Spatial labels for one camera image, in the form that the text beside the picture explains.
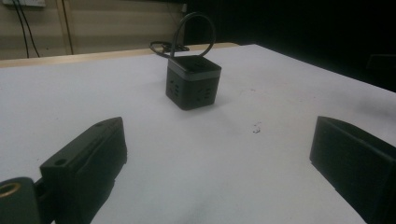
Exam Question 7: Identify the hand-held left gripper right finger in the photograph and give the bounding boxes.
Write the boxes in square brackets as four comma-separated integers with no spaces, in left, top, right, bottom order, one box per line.
[309,116,396,224]

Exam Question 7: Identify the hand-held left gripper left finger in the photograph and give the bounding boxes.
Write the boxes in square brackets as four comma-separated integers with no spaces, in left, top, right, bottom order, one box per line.
[39,116,128,224]

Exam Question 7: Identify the black cube power socket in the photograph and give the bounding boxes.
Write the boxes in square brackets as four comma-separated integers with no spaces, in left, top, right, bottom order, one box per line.
[164,54,222,111]

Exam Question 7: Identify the black wall cable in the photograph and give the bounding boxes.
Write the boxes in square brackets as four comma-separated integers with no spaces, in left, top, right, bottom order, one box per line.
[11,0,30,60]
[17,0,41,59]

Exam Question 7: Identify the black power socket cable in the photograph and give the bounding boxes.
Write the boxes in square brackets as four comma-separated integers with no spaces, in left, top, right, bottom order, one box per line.
[148,11,217,60]

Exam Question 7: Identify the white wall socket strip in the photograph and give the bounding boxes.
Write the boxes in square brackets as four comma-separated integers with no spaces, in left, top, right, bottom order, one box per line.
[3,0,47,7]

